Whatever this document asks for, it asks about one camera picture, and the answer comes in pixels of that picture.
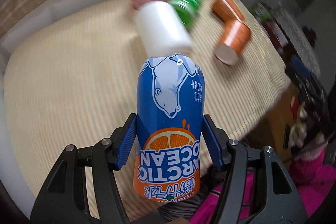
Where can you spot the blue orange Arctic Ocean cup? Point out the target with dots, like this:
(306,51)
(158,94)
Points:
(170,104)

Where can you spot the green tea cup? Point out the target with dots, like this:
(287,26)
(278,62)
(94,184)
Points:
(187,10)

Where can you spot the green white paper bag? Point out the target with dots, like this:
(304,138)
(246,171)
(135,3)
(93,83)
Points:
(261,12)

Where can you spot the pink clothing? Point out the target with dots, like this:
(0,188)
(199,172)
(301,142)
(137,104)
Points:
(312,177)

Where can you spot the white plastic cup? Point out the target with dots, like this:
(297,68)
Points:
(161,30)

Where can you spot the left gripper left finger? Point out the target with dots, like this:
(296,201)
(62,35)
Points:
(63,196)

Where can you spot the striped yellow table cloth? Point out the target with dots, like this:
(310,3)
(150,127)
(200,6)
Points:
(75,81)

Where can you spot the near brown paper cup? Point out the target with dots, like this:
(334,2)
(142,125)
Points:
(234,38)

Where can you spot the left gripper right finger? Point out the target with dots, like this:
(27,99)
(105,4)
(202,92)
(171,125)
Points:
(275,198)

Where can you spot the red cardboard box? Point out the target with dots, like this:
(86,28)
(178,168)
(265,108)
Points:
(274,32)

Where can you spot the brown paper cup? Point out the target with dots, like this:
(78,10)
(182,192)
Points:
(227,10)
(234,38)

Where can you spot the far brown paper cup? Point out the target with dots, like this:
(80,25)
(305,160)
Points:
(227,10)

